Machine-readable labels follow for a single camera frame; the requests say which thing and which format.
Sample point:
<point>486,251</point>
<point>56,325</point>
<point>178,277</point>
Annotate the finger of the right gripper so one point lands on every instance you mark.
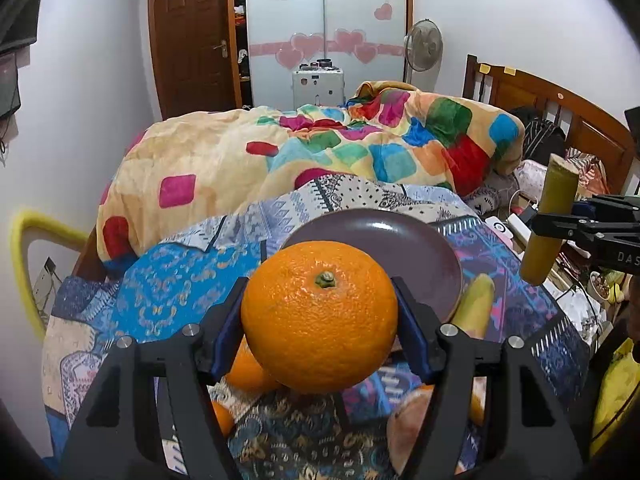
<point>557,226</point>

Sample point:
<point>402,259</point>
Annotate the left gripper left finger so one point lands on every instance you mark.
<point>222,333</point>

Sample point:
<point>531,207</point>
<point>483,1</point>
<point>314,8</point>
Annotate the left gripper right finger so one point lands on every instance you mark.
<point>417,334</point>

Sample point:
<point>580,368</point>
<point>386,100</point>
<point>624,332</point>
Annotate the orange with sticker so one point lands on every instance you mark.
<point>247,375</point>

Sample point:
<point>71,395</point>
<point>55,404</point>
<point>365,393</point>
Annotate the short sugarcane piece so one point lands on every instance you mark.
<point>474,308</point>

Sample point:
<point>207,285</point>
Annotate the small mandarin orange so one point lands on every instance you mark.
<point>224,418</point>

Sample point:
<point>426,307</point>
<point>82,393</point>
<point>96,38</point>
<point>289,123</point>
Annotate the pomelo segment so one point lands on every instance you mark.
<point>404,425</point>

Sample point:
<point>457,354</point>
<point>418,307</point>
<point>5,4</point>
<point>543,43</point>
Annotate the large orange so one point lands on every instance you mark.
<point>320,317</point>

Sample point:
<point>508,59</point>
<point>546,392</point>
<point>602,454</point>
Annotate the blue patchwork bed cover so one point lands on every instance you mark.
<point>341,436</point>

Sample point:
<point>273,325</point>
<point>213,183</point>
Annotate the dark purple plate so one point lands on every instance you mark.
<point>404,246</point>

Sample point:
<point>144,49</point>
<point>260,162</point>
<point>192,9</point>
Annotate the black striped bag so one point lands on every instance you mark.
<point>542,138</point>

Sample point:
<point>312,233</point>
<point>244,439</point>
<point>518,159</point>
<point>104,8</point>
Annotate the wooden bed headboard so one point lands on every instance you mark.
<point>587,127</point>

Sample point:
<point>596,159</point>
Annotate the colourful checked blanket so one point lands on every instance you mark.
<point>203,164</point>

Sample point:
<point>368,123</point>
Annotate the standing electric fan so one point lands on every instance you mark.
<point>422,48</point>

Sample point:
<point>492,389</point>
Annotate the white appliance box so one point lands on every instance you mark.
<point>318,83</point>

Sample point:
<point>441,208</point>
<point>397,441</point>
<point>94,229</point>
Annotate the white wardrobe with hearts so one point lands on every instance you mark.
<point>363,38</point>

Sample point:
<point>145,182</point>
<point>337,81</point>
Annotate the brown wooden door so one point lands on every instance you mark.
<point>191,56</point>

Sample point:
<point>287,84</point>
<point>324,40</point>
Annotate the small wall monitor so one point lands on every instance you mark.
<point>10,100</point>

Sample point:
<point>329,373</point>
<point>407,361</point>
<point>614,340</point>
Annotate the wall mounted television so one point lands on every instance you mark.
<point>24,30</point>

